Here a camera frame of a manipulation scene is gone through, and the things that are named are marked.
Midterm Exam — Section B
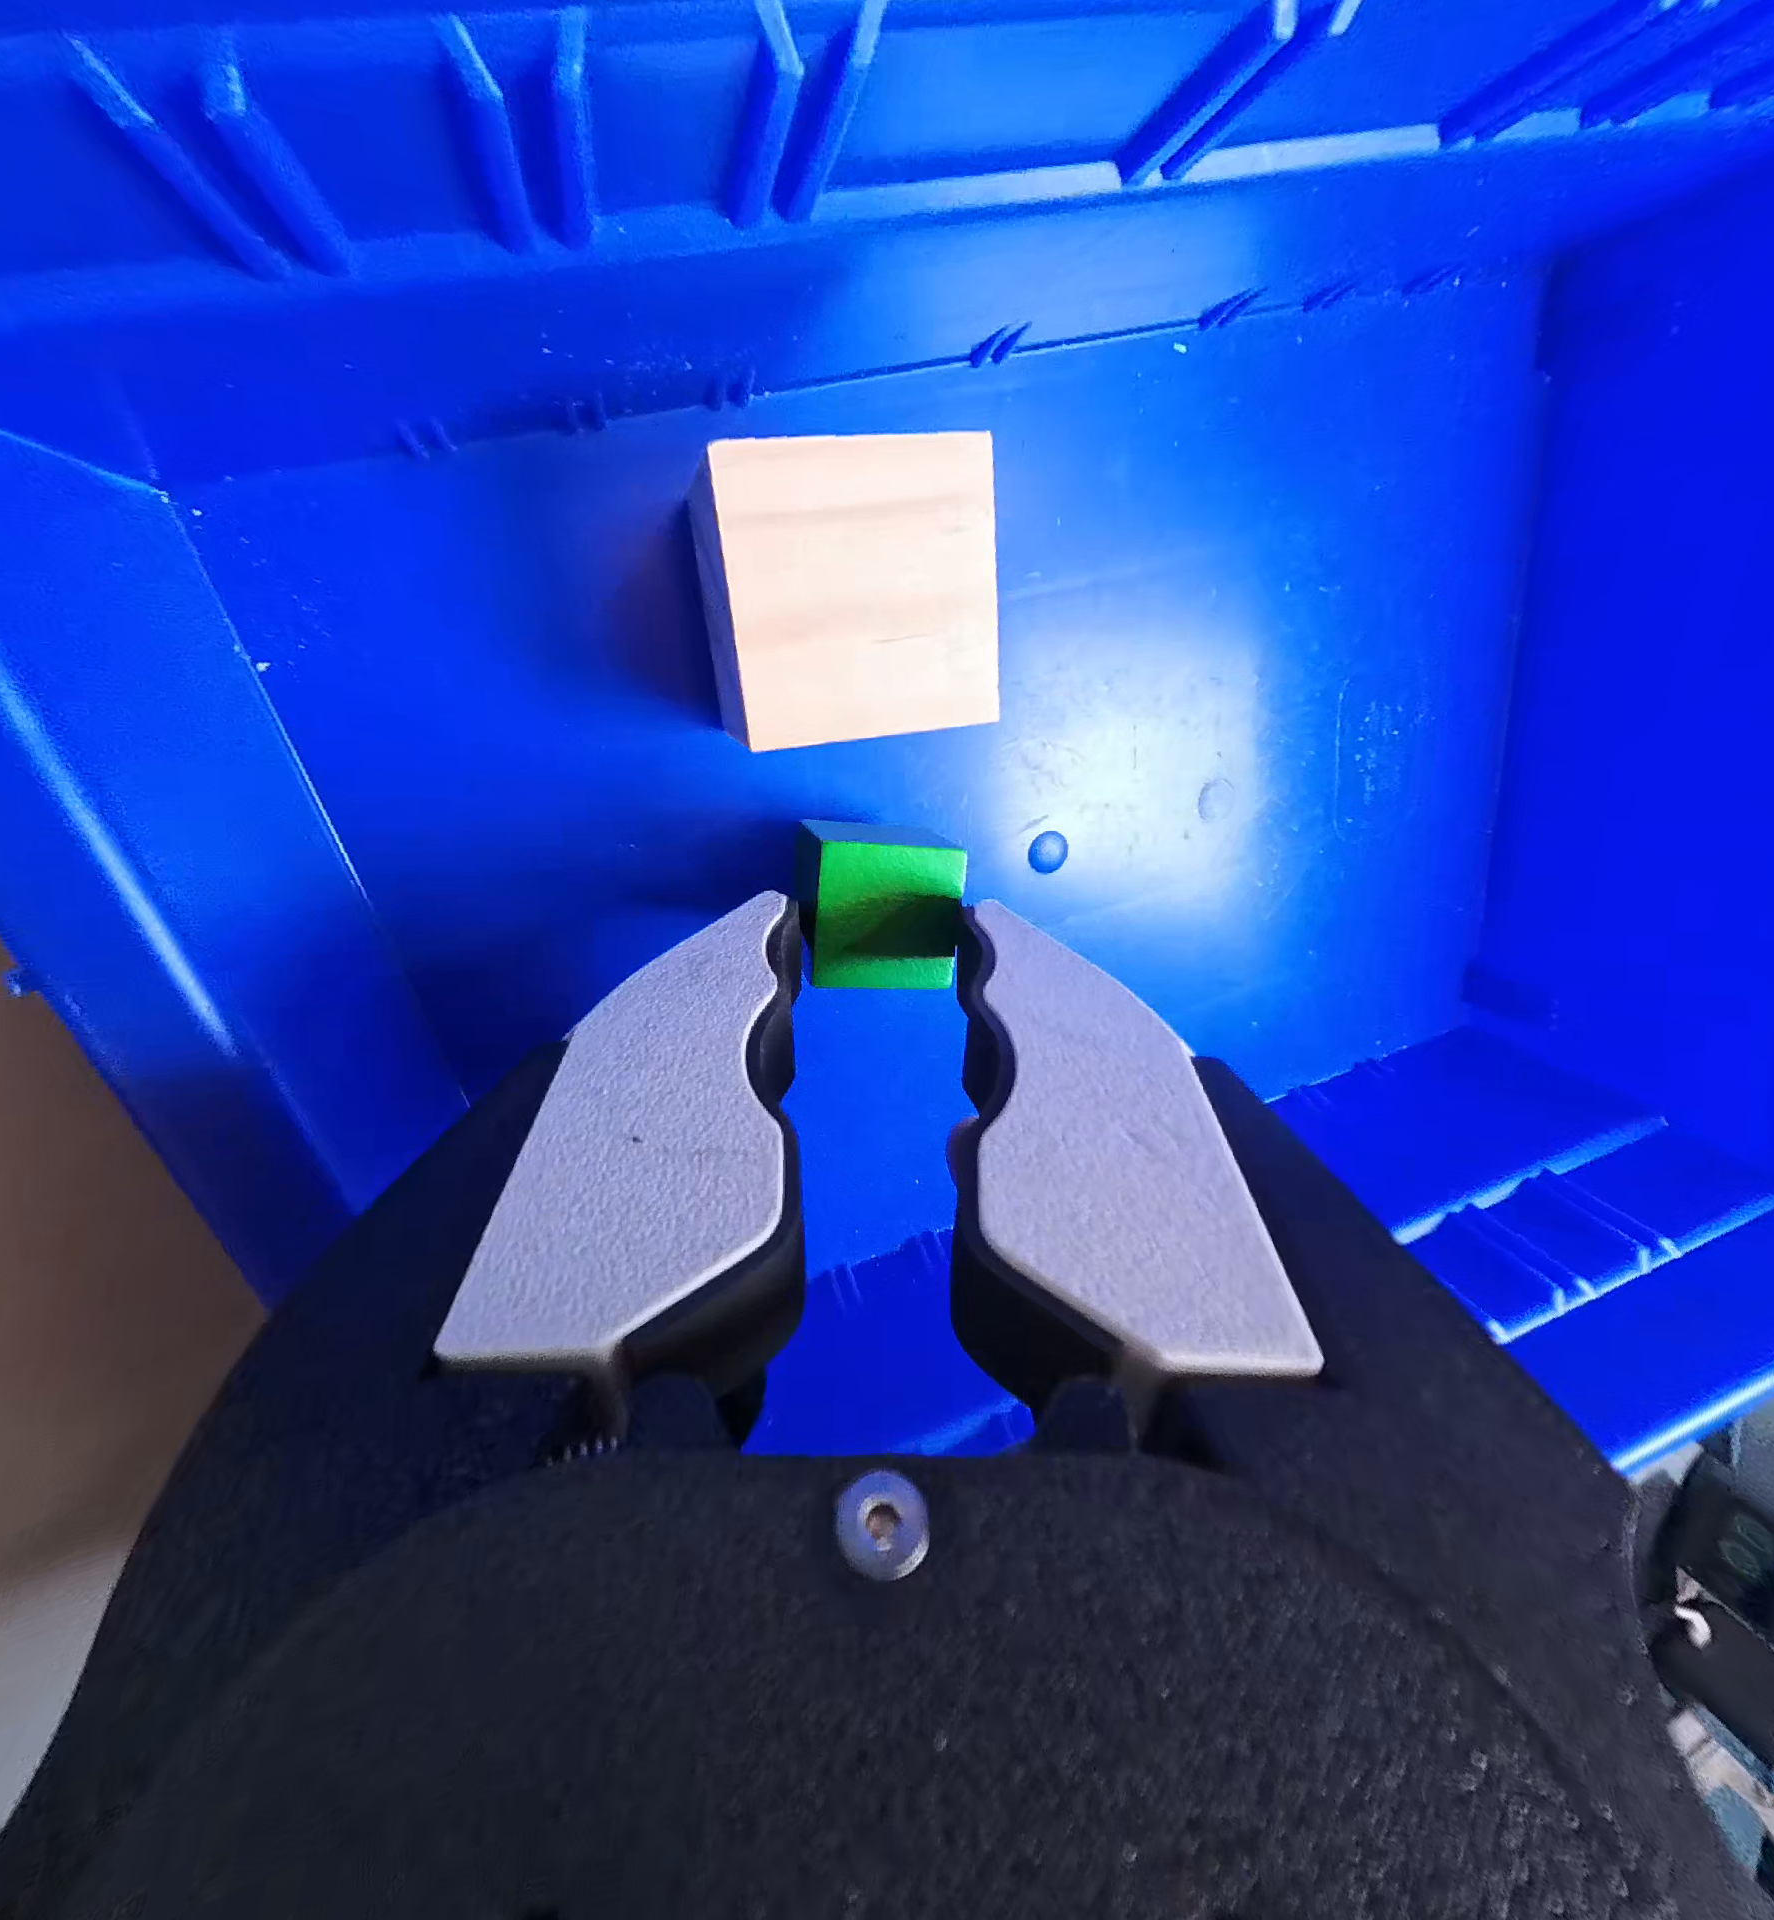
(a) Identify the green cube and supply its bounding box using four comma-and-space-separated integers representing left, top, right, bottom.
793, 819, 969, 991

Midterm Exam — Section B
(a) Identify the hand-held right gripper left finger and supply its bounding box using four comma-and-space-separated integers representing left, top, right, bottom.
433, 892, 809, 1434

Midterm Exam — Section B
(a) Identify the black power adapter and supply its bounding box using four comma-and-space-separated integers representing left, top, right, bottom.
1649, 1611, 1774, 1788

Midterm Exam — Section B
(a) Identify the wooden cube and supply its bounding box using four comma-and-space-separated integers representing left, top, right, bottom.
686, 431, 1000, 753

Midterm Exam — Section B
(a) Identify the blue plastic bin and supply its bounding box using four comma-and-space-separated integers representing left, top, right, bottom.
0, 0, 1774, 1479

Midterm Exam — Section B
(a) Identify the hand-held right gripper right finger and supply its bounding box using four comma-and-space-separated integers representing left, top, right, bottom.
950, 898, 1325, 1423

